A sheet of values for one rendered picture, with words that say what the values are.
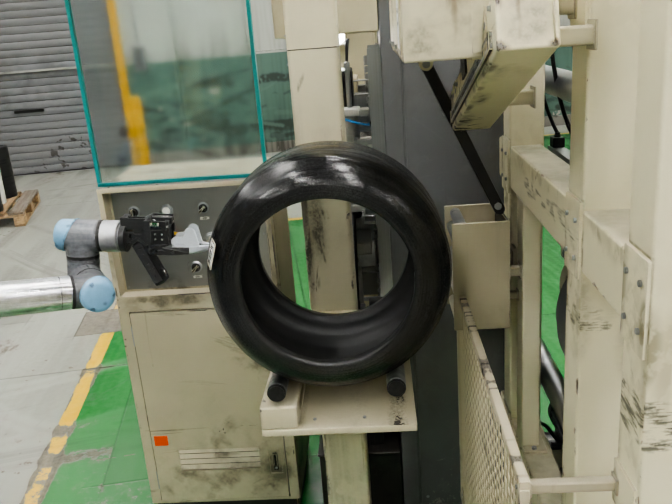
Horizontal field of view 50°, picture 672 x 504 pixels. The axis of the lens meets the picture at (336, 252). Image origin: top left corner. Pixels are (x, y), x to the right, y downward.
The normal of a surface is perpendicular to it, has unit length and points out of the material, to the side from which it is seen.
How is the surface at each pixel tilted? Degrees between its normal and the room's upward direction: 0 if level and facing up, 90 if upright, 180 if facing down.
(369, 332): 39
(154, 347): 90
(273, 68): 90
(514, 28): 72
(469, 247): 90
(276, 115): 90
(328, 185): 79
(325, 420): 0
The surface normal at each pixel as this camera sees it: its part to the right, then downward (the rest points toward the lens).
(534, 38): -0.07, 0.00
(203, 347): -0.04, 0.31
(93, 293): 0.49, 0.23
